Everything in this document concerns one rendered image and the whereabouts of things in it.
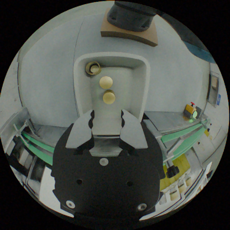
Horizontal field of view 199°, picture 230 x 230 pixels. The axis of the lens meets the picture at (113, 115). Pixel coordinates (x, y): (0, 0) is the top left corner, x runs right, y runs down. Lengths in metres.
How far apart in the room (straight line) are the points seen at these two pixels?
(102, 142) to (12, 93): 3.56
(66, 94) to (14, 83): 3.46
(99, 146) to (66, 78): 0.28
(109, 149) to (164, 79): 0.35
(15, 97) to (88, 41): 3.43
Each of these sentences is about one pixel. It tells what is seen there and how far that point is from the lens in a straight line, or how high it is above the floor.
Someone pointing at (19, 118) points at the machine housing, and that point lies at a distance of 0.74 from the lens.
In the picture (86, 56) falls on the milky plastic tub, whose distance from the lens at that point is 0.16.
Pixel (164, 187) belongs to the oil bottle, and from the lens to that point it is 0.31.
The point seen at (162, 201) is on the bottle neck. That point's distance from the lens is 0.34.
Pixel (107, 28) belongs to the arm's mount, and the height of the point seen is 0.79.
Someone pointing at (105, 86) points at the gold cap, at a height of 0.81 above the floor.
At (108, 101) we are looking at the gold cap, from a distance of 0.18.
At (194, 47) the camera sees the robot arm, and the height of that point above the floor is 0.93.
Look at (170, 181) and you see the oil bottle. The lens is 0.33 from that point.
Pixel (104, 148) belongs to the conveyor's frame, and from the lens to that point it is 0.25.
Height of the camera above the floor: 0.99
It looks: 58 degrees down
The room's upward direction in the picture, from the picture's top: 174 degrees clockwise
